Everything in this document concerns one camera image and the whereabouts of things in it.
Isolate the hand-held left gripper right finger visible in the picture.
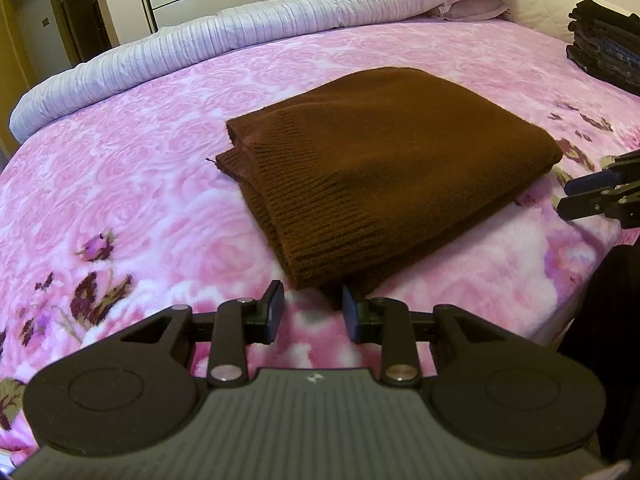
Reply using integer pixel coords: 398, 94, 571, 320
341, 284, 496, 389

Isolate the brown wooden door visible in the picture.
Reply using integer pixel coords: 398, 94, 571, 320
0, 0, 113, 68

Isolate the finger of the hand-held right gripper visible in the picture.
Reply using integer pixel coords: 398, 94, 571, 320
564, 149, 640, 196
556, 184, 640, 231

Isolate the cream pillow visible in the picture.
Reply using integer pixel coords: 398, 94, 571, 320
509, 0, 583, 42

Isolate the pink rose-print blanket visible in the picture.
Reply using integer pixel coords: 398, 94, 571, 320
0, 19, 640, 456

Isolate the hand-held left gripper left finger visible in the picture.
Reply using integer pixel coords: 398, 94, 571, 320
120, 280, 286, 388

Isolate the pale lavender ribbed quilt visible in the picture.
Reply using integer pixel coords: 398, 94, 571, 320
9, 0, 516, 145

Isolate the stack of dark folded clothes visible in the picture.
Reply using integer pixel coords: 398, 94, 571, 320
566, 0, 640, 95

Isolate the brown knitted sweater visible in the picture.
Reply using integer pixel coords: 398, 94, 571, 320
215, 66, 565, 292

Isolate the person's dark clothing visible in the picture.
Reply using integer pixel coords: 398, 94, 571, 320
556, 245, 640, 473

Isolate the pale pink folded bedding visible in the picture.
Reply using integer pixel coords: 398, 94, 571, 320
432, 0, 517, 23

